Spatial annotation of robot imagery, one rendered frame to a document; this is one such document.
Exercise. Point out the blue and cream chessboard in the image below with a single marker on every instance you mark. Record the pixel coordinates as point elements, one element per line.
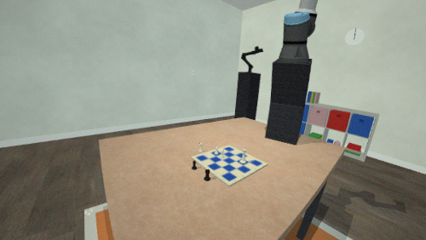
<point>228,169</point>

